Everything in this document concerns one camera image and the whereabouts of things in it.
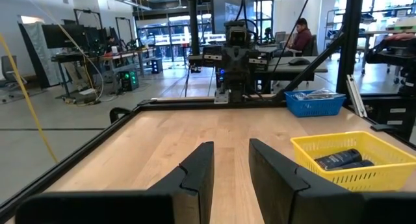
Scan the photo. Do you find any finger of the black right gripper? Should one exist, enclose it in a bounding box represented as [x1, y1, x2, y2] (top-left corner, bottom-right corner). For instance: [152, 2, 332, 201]
[238, 48, 246, 77]
[231, 48, 239, 77]

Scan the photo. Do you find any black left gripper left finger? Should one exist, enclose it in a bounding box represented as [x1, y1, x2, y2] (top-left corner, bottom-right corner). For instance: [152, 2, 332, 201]
[148, 141, 216, 224]

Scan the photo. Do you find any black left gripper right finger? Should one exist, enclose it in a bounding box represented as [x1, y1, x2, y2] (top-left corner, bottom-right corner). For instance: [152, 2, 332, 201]
[249, 138, 363, 224]

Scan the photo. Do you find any yellow plastic basket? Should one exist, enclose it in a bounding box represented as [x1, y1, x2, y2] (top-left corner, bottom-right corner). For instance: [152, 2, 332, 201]
[289, 130, 416, 193]

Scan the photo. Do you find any black pillar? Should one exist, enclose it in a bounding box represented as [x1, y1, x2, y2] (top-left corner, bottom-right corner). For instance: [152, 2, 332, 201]
[185, 0, 202, 56]

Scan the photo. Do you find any dark grey desk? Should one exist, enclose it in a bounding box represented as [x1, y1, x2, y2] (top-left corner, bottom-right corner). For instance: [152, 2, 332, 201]
[254, 55, 329, 94]

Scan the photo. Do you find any black computer mouse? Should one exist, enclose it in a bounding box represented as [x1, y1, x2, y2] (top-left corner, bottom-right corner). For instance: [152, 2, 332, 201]
[288, 56, 312, 67]

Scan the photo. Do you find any small black cabinet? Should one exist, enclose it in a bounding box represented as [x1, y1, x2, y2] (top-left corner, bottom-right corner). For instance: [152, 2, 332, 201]
[150, 57, 164, 75]

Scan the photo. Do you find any person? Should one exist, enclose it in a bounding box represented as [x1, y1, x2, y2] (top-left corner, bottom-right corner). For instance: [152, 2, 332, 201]
[285, 17, 315, 58]

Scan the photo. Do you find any blue plastic basket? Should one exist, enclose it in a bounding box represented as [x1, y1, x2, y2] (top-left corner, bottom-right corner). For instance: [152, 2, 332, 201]
[283, 89, 346, 118]

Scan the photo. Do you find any computer tower with green lights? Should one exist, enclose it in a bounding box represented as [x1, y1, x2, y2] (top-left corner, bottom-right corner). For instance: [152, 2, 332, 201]
[118, 69, 140, 92]

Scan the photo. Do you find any cluttered workbench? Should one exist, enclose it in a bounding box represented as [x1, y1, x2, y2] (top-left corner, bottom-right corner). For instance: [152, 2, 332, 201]
[51, 47, 149, 100]

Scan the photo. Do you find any silver aluminium bar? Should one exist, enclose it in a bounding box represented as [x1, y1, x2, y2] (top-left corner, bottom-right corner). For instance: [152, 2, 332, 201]
[345, 73, 369, 118]

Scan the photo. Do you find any black labelled cabinet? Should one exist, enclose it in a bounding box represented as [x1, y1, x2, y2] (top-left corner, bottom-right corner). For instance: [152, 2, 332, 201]
[363, 96, 416, 142]

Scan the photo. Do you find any black computer monitor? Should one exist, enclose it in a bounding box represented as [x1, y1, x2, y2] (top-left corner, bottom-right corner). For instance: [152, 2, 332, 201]
[41, 23, 89, 50]

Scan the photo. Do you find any person's hand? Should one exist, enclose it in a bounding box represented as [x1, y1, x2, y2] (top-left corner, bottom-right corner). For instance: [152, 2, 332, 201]
[385, 32, 416, 42]

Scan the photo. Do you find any grey office chair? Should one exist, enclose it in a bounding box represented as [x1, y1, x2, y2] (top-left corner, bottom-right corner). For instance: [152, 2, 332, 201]
[0, 55, 29, 103]

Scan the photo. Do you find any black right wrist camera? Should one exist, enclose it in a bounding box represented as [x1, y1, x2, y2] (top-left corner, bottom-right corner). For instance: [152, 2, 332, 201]
[223, 20, 254, 49]

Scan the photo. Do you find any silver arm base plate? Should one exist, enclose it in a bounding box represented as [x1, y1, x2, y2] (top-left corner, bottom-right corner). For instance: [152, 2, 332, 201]
[213, 88, 231, 105]

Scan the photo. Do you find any yellow cable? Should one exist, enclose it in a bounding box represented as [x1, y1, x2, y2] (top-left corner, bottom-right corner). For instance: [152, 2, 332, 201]
[0, 32, 60, 164]

